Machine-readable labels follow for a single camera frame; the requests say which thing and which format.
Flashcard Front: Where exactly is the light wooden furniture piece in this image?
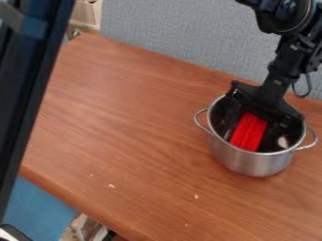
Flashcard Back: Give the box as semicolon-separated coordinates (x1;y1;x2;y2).
70;0;103;33

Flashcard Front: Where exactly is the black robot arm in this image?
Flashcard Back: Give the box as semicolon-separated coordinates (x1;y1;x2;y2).
226;0;322;152

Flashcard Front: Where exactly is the dark object bottom corner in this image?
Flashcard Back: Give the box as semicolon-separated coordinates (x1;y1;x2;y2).
0;224;32;241

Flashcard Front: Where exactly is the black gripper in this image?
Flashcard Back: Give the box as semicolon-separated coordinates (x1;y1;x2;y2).
219;74;305;153

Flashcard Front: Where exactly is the wooden frame under table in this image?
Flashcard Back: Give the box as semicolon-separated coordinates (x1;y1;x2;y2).
59;214;108;241

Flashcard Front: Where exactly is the red plastic block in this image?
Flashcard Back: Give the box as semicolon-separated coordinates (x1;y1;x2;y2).
230;112;269;152

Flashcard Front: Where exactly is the dark blue arm link foreground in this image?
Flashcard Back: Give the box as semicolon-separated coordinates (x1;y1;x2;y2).
0;0;75;222

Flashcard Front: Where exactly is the stainless steel pot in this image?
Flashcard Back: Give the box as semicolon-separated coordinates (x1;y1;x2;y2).
194;96;320;178

